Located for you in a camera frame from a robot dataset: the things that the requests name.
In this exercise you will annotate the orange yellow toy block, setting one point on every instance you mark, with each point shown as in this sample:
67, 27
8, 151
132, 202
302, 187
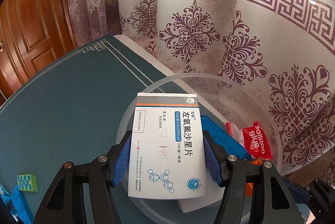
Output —
248, 188

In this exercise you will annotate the brass door knob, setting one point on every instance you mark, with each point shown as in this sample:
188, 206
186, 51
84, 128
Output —
1, 47

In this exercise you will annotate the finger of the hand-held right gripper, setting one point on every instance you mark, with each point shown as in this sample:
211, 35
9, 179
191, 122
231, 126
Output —
297, 191

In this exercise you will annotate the brown wooden door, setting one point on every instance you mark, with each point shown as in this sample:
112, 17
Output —
34, 30

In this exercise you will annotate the green dotted block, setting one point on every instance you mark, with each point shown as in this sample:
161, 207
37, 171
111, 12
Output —
27, 183

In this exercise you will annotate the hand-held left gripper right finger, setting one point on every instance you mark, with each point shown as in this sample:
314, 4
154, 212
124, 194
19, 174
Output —
213, 163

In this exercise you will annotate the white medicine box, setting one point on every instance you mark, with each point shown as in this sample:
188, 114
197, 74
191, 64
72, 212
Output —
167, 145

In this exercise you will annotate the clear plastic bin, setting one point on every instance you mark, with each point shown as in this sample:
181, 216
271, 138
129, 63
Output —
251, 98

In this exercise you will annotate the red white glue packet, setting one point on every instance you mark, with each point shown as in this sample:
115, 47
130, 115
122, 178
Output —
257, 141

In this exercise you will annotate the white sponge with grey layer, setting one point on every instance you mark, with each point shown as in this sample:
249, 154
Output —
199, 205

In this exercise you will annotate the blue plastic packet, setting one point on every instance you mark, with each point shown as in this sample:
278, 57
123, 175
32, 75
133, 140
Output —
222, 135
22, 205

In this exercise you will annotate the patterned white purple curtain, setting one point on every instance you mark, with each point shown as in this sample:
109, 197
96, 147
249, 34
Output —
188, 30

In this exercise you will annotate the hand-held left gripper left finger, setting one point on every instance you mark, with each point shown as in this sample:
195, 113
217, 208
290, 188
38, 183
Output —
122, 161

